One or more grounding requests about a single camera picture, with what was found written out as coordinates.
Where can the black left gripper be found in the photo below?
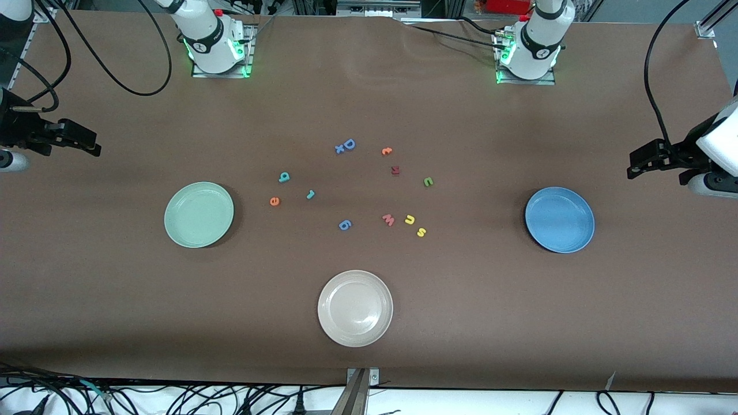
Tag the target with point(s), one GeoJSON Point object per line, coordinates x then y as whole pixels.
{"type": "Point", "coordinates": [687, 151]}

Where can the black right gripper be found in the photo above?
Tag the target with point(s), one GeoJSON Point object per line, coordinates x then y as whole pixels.
{"type": "Point", "coordinates": [17, 128]}

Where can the teal letter q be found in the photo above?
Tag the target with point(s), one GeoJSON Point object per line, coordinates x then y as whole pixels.
{"type": "Point", "coordinates": [284, 178]}

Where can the blue plate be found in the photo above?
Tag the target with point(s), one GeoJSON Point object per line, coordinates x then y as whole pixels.
{"type": "Point", "coordinates": [559, 219]}

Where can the green plate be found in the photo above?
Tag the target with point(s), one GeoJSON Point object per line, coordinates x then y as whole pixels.
{"type": "Point", "coordinates": [199, 215]}

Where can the red box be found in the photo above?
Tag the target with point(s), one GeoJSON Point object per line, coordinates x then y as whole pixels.
{"type": "Point", "coordinates": [507, 6]}

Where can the blue letter D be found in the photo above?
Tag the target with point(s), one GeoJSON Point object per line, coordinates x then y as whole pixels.
{"type": "Point", "coordinates": [349, 140]}

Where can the pink letter w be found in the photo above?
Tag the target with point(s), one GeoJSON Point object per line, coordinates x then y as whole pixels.
{"type": "Point", "coordinates": [388, 221]}

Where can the blue number 6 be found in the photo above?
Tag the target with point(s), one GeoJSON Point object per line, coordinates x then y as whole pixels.
{"type": "Point", "coordinates": [344, 226]}

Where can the grey metal box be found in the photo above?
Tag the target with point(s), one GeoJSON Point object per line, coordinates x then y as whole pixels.
{"type": "Point", "coordinates": [377, 7]}

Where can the beige plate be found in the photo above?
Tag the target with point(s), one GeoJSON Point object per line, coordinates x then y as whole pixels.
{"type": "Point", "coordinates": [355, 308]}

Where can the brown table cover sheet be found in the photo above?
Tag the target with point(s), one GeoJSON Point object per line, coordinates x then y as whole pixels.
{"type": "Point", "coordinates": [369, 357]}

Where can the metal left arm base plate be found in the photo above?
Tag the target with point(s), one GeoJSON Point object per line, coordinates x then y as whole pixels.
{"type": "Point", "coordinates": [548, 82]}

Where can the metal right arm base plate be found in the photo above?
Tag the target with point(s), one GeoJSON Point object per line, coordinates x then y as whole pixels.
{"type": "Point", "coordinates": [202, 73]}

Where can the aluminium camera post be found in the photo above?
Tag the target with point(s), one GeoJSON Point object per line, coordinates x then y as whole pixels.
{"type": "Point", "coordinates": [356, 397]}

